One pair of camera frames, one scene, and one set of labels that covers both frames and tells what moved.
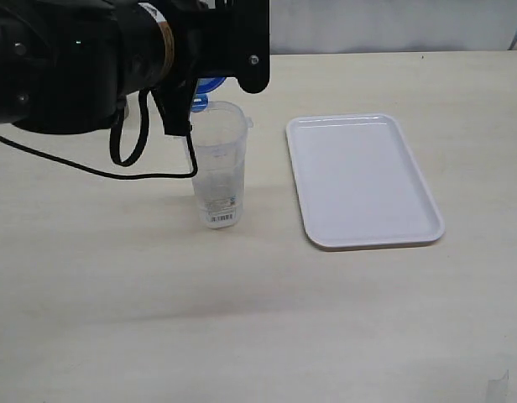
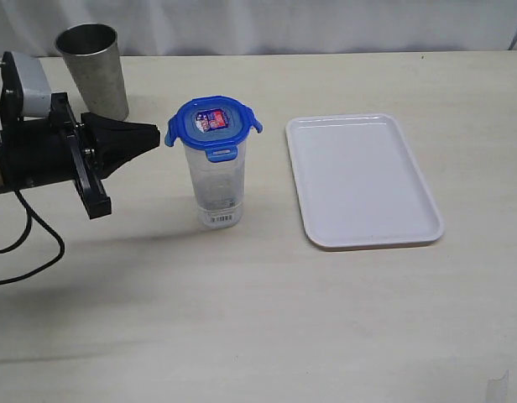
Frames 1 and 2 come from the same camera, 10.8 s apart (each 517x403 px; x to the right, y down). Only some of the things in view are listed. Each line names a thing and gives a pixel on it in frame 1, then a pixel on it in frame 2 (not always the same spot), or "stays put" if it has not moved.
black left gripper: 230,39 -> 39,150
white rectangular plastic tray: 359,183 stays put
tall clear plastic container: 220,133 stays put
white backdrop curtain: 391,26 stays put
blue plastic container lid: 204,86 -> 214,123
